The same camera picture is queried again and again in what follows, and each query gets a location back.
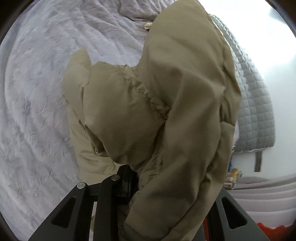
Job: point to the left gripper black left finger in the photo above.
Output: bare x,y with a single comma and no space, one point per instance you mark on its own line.
71,219

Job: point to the lavender plush bed blanket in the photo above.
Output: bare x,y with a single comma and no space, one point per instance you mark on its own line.
38,164

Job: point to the beige puffer jacket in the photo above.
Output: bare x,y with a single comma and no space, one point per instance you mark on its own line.
171,118

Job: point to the grey quilted headboard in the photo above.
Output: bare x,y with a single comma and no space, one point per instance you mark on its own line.
256,126

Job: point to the items on side shelf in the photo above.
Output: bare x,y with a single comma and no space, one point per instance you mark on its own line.
232,176

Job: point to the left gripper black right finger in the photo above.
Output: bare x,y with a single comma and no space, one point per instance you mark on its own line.
225,206

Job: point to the cream striped fleece blanket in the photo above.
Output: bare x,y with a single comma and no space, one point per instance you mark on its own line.
148,26

